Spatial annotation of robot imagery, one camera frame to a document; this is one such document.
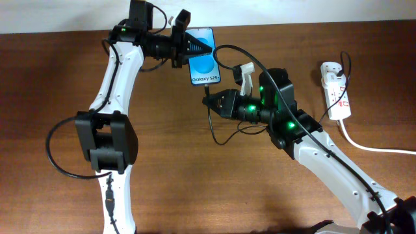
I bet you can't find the blue Galaxy smartphone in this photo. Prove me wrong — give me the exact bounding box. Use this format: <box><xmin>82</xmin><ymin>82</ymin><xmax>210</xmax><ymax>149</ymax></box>
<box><xmin>186</xmin><ymin>28</ymin><xmax>221</xmax><ymax>86</ymax></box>

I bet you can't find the black USB charging cable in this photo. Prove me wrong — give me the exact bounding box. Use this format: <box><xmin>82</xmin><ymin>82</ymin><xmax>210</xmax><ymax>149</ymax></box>
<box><xmin>203</xmin><ymin>83</ymin><xmax>269</xmax><ymax>146</ymax></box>

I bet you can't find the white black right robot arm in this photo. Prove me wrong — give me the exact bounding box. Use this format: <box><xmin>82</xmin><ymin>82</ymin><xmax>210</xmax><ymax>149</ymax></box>
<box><xmin>202</xmin><ymin>68</ymin><xmax>415</xmax><ymax>233</ymax></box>

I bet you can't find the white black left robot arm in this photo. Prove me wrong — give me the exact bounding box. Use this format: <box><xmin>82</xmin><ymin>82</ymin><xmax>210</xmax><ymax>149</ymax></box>
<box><xmin>75</xmin><ymin>1</ymin><xmax>212</xmax><ymax>233</ymax></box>

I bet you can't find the white charger plug adapter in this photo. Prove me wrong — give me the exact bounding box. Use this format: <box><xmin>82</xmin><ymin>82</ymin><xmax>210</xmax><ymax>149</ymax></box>
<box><xmin>323</xmin><ymin>73</ymin><xmax>346</xmax><ymax>89</ymax></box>

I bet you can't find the white power strip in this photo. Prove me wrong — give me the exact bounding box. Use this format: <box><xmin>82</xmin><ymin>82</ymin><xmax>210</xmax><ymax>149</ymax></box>
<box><xmin>320</xmin><ymin>62</ymin><xmax>351</xmax><ymax>121</ymax></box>

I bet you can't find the white power strip cord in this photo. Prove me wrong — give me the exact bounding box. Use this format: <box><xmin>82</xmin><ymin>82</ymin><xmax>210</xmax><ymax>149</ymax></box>
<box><xmin>337</xmin><ymin>118</ymin><xmax>416</xmax><ymax>156</ymax></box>

